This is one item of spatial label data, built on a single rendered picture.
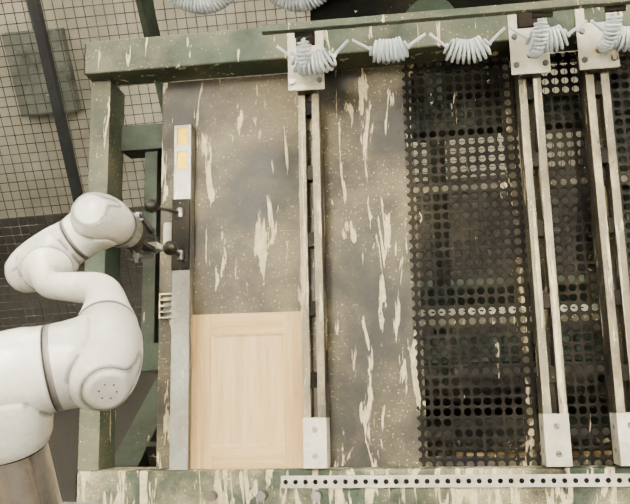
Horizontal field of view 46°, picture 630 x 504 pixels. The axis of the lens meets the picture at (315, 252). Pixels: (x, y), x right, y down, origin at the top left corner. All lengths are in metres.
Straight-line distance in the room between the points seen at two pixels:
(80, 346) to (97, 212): 0.52
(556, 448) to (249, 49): 1.32
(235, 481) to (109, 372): 0.97
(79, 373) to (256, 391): 0.98
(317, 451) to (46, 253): 0.83
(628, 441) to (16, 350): 1.42
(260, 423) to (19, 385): 1.00
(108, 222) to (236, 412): 0.69
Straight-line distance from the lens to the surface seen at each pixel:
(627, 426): 2.00
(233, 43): 2.19
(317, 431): 1.95
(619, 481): 2.02
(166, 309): 2.13
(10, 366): 1.15
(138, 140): 2.31
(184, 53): 2.22
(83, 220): 1.61
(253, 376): 2.04
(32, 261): 1.65
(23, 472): 1.22
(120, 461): 2.35
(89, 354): 1.12
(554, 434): 1.96
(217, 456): 2.06
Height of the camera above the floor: 2.15
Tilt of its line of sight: 23 degrees down
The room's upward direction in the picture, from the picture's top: 6 degrees counter-clockwise
